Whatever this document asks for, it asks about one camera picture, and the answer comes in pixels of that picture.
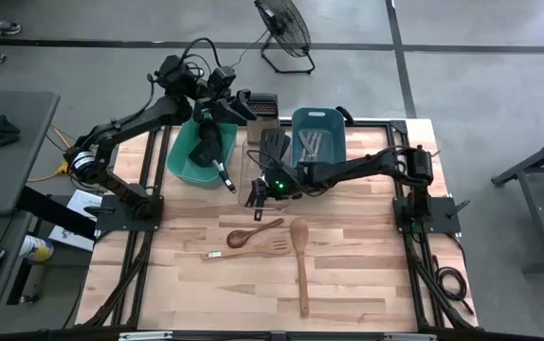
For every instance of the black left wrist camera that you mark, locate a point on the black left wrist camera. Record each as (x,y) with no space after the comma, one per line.
(222,78)

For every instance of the silver metal cutlery piece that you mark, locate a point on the silver metal cutlery piece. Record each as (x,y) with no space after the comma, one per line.
(320,141)
(312,142)
(304,144)

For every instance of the clear plastic container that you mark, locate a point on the clear plastic container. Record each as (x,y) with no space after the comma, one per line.
(246,199)

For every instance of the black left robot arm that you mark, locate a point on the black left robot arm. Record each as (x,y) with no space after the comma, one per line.
(130,120)

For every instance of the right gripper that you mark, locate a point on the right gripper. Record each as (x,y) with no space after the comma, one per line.
(281,180)

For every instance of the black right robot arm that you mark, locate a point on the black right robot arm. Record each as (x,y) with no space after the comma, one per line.
(357,166)

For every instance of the white and yellow can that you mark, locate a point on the white and yellow can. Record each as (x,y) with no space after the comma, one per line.
(37,248)

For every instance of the black aluminium table frame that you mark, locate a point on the black aluminium table frame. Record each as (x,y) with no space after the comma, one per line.
(376,124)

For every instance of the grey desk surface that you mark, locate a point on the grey desk surface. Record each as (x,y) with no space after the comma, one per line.
(2,312)
(21,166)

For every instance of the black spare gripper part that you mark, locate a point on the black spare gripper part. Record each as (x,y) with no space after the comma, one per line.
(4,130)

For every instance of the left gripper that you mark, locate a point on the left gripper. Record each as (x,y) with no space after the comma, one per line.
(210,106)

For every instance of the silver metal bracket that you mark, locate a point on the silver metal bracket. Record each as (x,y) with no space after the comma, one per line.
(144,336)
(409,337)

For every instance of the black plastic ladle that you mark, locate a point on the black plastic ladle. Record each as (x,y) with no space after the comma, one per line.
(210,135)

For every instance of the light wooden slotted spatula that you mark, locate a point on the light wooden slotted spatula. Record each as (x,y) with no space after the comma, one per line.
(279,246)

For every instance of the green plastic bin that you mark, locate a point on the green plastic bin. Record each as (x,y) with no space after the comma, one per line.
(182,166)

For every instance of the blue-grey plastic bin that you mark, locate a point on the blue-grey plastic bin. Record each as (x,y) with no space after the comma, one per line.
(333,137)

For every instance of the white paper booklet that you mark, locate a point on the white paper booklet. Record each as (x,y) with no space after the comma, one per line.
(75,201)

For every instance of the black floor fan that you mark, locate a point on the black floor fan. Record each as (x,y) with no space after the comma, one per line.
(286,28)

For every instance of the long bamboo spoon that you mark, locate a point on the long bamboo spoon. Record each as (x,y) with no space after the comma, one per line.
(299,232)

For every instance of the dark brown wooden spoon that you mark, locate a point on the dark brown wooden spoon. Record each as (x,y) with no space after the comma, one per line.
(236,239)

